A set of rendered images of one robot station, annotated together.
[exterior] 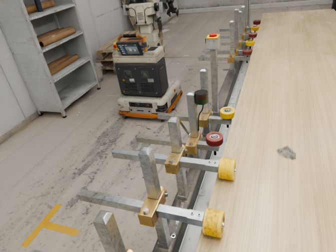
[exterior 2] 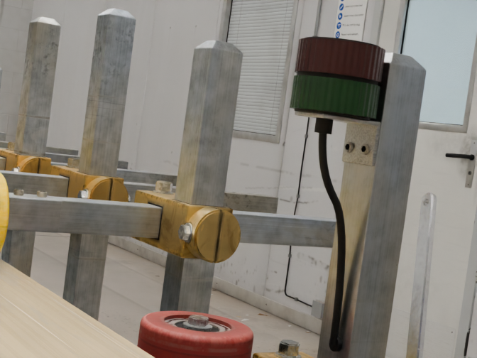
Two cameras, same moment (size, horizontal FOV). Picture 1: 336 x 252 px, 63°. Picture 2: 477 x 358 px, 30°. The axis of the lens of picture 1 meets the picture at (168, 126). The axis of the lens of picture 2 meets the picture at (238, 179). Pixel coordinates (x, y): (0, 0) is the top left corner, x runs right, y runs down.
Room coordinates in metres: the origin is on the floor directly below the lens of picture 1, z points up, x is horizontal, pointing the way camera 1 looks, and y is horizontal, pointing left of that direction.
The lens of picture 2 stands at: (1.39, -0.72, 1.04)
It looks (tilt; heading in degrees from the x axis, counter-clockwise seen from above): 3 degrees down; 124
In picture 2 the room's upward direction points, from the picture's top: 8 degrees clockwise
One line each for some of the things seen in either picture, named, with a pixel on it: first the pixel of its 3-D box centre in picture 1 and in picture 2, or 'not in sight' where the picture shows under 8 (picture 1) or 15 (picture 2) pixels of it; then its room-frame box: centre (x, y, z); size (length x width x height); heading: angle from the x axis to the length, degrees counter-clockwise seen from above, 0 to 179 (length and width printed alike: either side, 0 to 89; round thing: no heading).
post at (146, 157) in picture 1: (156, 203); (92, 209); (0.67, 0.08, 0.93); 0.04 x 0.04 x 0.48; 66
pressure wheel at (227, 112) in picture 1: (227, 118); not in sight; (1.26, -0.33, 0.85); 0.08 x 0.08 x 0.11
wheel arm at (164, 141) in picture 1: (176, 142); not in sight; (1.12, -0.03, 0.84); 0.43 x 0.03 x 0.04; 66
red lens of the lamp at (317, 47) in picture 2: (201, 94); (339, 61); (1.10, -0.17, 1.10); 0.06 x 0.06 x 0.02
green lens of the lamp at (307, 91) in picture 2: (201, 99); (334, 97); (1.10, -0.17, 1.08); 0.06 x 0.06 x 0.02
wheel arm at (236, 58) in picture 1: (223, 58); not in sight; (2.25, -0.56, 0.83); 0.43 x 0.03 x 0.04; 66
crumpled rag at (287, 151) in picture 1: (287, 151); not in sight; (0.85, -0.47, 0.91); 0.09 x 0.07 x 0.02; 1
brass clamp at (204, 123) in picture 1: (205, 117); not in sight; (1.33, -0.22, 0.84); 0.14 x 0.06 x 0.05; 156
